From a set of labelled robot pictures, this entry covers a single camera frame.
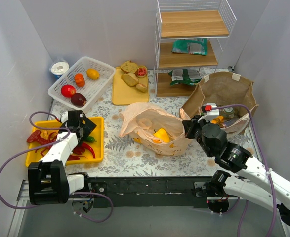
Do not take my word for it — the green chili pepper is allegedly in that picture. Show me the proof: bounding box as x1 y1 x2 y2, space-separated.
84 136 96 143

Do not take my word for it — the orange mango gummy packet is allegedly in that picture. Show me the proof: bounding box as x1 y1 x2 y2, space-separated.
211 115 224 124

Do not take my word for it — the dark red plum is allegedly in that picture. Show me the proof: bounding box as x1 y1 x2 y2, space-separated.
71 93 87 107

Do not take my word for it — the red chili pepper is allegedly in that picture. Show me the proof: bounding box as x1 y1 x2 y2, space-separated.
73 143 96 159

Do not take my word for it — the yellow bell pepper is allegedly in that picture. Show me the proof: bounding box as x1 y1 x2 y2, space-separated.
153 128 170 143

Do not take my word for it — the clear glass bottle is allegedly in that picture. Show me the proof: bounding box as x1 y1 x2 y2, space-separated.
219 107 239 119

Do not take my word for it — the peach plastic grocery bag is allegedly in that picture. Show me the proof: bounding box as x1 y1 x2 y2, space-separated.
120 102 191 156

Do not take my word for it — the brown burlap tote bag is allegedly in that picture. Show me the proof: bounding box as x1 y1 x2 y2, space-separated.
180 72 259 120

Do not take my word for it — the bread slice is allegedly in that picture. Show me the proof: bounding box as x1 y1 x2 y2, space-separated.
121 73 139 87

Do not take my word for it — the teal snack packet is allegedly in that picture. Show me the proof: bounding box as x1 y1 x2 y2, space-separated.
172 38 207 56

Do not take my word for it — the silver drink can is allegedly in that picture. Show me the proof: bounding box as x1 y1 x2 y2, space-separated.
220 119 238 128

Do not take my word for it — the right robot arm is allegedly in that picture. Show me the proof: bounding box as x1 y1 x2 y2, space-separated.
182 119 290 226

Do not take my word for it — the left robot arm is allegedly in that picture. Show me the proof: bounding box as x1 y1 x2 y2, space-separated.
28 110 96 205

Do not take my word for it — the yellow vegetable tray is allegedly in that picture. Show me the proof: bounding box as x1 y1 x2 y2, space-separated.
25 117 104 167

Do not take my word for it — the white plastic basket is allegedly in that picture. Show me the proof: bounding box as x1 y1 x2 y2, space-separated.
48 57 116 112

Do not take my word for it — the red toy lobster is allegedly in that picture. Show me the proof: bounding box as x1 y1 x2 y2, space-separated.
26 130 57 145

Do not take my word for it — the small orange pumpkin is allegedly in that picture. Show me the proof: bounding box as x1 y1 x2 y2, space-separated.
74 73 85 87

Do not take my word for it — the yellow bread tray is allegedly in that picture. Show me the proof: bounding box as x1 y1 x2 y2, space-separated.
112 67 149 105

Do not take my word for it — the yellow mango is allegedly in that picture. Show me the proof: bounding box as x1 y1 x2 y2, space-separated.
86 69 100 80

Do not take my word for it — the green white snack packet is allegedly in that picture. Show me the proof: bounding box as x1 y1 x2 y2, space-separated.
168 69 202 86

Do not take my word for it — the white tape roll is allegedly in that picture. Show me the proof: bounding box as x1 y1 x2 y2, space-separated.
50 61 69 79

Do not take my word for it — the small bread roll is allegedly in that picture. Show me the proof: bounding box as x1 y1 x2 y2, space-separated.
136 83 148 93

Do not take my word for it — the round bread loaf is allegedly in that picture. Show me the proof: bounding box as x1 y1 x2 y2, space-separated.
120 61 138 74

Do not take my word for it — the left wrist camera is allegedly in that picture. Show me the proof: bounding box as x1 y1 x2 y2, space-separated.
60 111 68 123

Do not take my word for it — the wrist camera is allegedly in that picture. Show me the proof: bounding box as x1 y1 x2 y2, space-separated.
198 103 219 122
60 111 68 123

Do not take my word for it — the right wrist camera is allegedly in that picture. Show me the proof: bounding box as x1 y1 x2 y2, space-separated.
198 103 219 122

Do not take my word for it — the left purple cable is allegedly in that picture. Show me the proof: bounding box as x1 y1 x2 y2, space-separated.
0 111 114 223

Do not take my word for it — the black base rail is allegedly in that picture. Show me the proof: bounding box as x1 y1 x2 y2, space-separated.
18 172 284 210

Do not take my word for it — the white wire shelf rack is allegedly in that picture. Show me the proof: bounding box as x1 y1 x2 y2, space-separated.
154 0 237 97

